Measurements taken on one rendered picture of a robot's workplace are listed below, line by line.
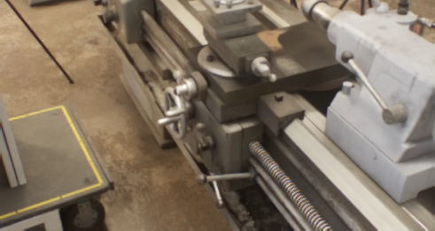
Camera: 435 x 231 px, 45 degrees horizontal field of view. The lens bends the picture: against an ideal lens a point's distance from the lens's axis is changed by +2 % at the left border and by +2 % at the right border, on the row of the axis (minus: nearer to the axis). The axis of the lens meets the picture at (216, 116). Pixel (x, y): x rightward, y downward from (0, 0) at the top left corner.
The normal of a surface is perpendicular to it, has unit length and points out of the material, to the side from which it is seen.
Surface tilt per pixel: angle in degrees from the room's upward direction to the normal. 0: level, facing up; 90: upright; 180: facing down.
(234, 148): 90
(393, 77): 78
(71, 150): 0
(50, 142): 0
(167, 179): 0
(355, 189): 36
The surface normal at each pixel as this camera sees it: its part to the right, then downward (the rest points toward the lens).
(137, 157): 0.00, -0.81
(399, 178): -0.90, 0.25
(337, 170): -0.53, -0.51
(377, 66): -0.88, 0.05
